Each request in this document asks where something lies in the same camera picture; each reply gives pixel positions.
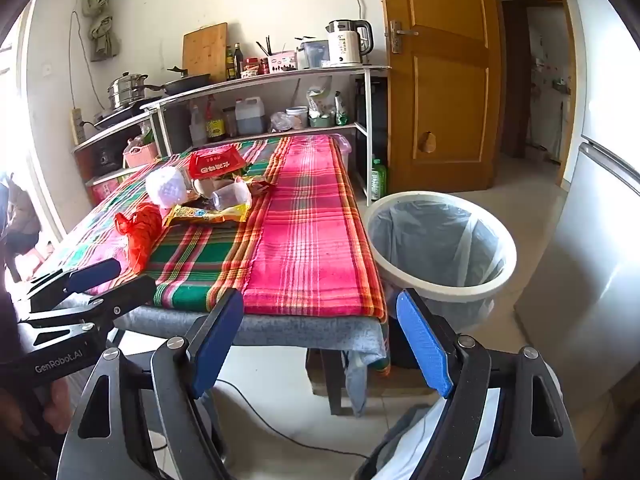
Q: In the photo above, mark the white electric kettle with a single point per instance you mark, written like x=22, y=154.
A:
x=345, y=45

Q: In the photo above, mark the white metal shelf rack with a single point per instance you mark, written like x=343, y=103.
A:
x=368, y=125

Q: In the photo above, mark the pink utensil box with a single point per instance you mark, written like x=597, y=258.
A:
x=282, y=62

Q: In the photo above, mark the white plastic bin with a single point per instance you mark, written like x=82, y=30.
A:
x=450, y=287

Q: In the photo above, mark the black induction cooker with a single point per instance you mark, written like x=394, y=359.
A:
x=120, y=117

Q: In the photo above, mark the pink green plaid cloth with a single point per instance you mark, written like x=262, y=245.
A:
x=310, y=240

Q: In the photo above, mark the wooden door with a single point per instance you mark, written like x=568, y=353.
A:
x=440, y=85

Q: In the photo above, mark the wooden door frame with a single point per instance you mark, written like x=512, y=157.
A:
x=567, y=90

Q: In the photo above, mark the black frying pan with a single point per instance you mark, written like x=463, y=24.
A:
x=187, y=82

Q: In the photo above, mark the pink plastic basket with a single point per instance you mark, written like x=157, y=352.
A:
x=141, y=155

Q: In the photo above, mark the yellowed power strip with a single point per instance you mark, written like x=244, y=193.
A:
x=78, y=127

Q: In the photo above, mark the white plastic tub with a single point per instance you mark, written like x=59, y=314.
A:
x=297, y=117

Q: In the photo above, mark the red snack packet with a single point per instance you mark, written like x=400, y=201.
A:
x=217, y=162

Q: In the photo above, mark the red white carton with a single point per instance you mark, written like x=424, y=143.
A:
x=102, y=190

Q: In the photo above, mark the silver refrigerator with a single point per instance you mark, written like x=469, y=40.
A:
x=590, y=260

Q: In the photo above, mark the dark chopsticks bundle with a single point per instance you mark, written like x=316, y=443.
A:
x=265, y=47

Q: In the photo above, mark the red plastic bag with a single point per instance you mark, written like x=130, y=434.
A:
x=142, y=232

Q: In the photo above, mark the translucent bin liner bag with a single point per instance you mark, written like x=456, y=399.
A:
x=435, y=240

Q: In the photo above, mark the clear bottle red cap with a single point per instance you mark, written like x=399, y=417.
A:
x=197, y=127

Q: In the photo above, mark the green plastic bottle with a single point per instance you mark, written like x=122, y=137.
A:
x=378, y=180

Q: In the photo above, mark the yellow label oil bottle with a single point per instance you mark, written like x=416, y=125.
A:
x=215, y=127

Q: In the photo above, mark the dark cloth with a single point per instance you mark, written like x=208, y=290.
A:
x=17, y=215

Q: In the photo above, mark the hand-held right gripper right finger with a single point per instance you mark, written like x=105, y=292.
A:
x=425, y=345

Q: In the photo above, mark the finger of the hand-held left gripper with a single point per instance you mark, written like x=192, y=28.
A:
x=130, y=291
x=95, y=272

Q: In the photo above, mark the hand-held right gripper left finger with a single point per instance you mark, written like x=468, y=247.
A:
x=217, y=345

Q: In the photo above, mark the white green food bag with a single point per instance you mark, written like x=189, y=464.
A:
x=319, y=102

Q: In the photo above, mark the hanging grey green cloth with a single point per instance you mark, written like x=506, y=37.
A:
x=100, y=30

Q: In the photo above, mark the brown snack wrapper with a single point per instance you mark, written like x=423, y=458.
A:
x=260, y=186

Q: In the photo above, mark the white plastic bag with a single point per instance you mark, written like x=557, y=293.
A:
x=165, y=187

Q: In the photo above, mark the storage box pink lid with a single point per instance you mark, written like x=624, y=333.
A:
x=342, y=144

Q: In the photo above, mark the steel steamer pot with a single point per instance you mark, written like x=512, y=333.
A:
x=127, y=92

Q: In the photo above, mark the wooden cutting board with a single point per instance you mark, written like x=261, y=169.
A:
x=205, y=52

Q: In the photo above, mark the white paper cup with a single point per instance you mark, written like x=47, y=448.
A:
x=204, y=189

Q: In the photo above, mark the crumpled clear plastic bag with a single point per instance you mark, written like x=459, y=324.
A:
x=281, y=122

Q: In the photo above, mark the black pot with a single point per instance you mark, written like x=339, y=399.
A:
x=107, y=157

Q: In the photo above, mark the clear plastic bag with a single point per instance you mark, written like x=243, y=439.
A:
x=230, y=195
x=281, y=122

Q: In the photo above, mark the clear plastic container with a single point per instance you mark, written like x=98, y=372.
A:
x=312, y=55

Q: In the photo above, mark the pale green bowl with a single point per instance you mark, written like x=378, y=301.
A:
x=321, y=121

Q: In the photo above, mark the white grey cloth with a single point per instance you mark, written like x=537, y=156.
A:
x=400, y=445

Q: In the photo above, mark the grey felt blanket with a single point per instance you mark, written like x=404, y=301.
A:
x=300, y=330

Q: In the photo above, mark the person's left hand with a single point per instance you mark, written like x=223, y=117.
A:
x=12, y=412

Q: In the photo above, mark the plastic jug dark liquid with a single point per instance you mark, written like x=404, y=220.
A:
x=250, y=120

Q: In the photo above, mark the green food packet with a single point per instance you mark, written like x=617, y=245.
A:
x=341, y=110

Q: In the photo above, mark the yellow chips bag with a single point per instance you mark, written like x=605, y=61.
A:
x=210, y=216

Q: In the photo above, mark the dark sauce bottle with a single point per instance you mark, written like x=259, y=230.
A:
x=238, y=62
x=229, y=65

